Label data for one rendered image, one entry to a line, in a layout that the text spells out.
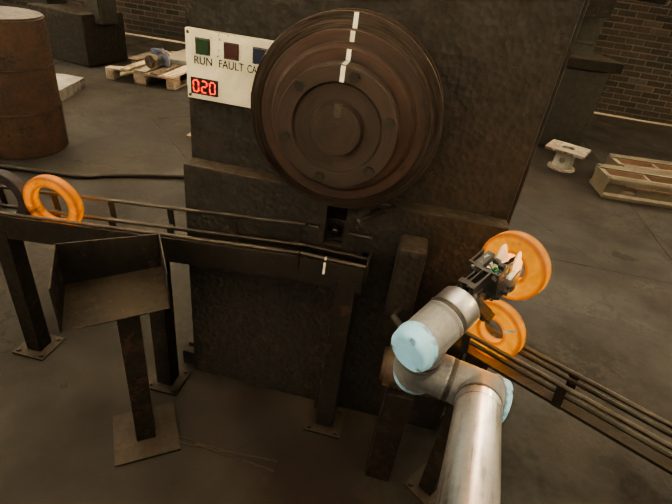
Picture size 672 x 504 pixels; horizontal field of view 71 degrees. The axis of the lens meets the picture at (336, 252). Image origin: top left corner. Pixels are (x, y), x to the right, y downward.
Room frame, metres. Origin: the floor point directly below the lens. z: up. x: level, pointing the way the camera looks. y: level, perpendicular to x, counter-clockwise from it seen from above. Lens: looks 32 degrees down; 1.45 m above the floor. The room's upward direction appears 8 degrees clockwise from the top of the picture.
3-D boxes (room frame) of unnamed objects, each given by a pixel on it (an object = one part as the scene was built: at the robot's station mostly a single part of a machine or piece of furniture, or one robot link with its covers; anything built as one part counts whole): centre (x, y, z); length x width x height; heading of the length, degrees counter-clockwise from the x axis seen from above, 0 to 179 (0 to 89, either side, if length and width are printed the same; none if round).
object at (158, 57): (5.40, 2.20, 0.25); 0.40 x 0.24 x 0.22; 172
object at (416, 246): (1.14, -0.21, 0.68); 0.11 x 0.08 x 0.24; 172
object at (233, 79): (1.32, 0.34, 1.15); 0.26 x 0.02 x 0.18; 82
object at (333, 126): (1.06, 0.04, 1.11); 0.28 x 0.06 x 0.28; 82
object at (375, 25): (1.16, 0.02, 1.11); 0.47 x 0.06 x 0.47; 82
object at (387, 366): (0.98, -0.29, 0.27); 0.22 x 0.13 x 0.53; 82
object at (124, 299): (0.98, 0.58, 0.36); 0.26 x 0.20 x 0.72; 117
